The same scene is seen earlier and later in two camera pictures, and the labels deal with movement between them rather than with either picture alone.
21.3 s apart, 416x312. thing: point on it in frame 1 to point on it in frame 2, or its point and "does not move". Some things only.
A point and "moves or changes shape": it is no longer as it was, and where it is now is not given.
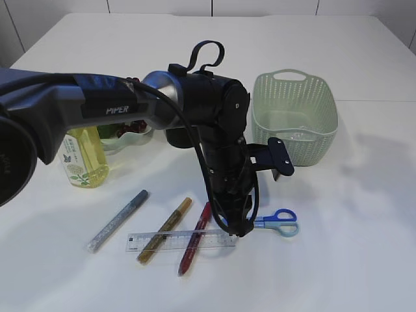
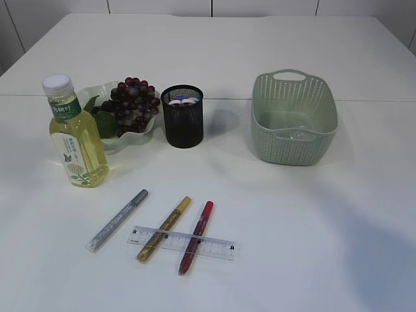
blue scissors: x=283 y=220 moves or changes shape
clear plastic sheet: x=297 y=136 does not move
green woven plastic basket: x=298 y=108 does not move
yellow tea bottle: x=83 y=158 does not move
